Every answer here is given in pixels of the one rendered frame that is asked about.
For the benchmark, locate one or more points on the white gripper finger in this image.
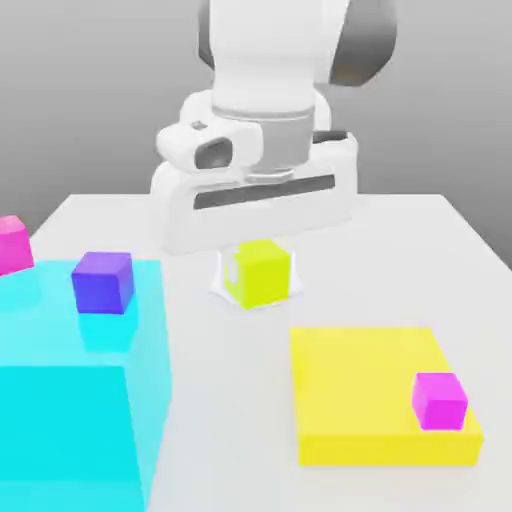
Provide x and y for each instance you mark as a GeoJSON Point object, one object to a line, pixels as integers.
{"type": "Point", "coordinates": [295, 280]}
{"type": "Point", "coordinates": [219, 280]}

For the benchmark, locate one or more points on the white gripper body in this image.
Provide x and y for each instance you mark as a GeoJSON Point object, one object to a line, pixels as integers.
{"type": "Point", "coordinates": [260, 220]}

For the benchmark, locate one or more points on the small yellow-green cube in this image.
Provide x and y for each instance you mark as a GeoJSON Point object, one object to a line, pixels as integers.
{"type": "Point", "coordinates": [264, 280]}

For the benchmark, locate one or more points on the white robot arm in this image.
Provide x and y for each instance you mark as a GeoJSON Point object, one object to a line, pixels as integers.
{"type": "Point", "coordinates": [260, 60]}

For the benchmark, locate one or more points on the small purple cube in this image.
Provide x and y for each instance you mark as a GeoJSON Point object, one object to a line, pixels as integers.
{"type": "Point", "coordinates": [102, 286]}

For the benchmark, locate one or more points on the small magenta cube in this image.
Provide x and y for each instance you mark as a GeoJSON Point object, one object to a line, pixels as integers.
{"type": "Point", "coordinates": [440, 404]}

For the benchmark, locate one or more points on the small pink cube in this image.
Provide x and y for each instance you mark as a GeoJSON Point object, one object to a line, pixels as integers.
{"type": "Point", "coordinates": [14, 248]}

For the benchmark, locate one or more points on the large yellow box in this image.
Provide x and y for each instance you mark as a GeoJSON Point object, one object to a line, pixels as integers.
{"type": "Point", "coordinates": [360, 384]}

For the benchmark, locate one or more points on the large cyan box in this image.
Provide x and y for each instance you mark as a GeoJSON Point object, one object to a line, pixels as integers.
{"type": "Point", "coordinates": [60, 420]}

